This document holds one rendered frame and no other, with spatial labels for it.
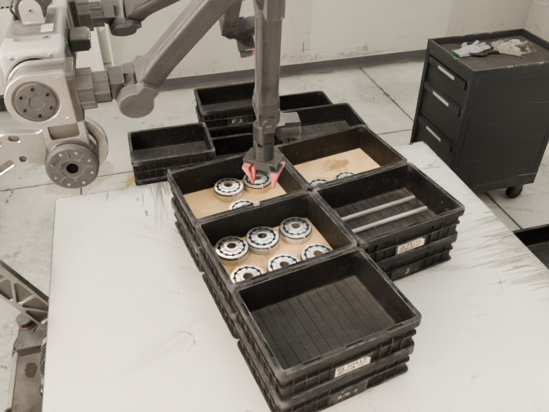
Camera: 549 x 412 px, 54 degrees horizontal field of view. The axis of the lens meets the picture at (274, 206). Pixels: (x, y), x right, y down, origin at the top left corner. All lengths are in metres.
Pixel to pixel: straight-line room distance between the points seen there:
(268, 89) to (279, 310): 0.60
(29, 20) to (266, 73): 0.57
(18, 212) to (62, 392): 2.03
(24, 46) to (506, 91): 2.32
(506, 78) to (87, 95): 2.20
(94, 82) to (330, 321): 0.84
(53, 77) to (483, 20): 4.69
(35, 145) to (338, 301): 0.97
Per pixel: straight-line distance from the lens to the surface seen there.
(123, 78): 1.26
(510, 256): 2.02
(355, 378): 1.43
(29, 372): 2.30
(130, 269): 1.87
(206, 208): 1.86
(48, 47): 1.31
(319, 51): 4.84
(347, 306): 1.54
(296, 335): 1.46
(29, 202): 3.56
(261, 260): 1.65
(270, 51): 1.24
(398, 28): 5.08
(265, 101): 1.34
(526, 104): 3.14
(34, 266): 3.09
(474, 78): 2.85
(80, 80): 1.23
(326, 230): 1.70
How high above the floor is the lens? 1.97
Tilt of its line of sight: 38 degrees down
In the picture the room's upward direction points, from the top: straight up
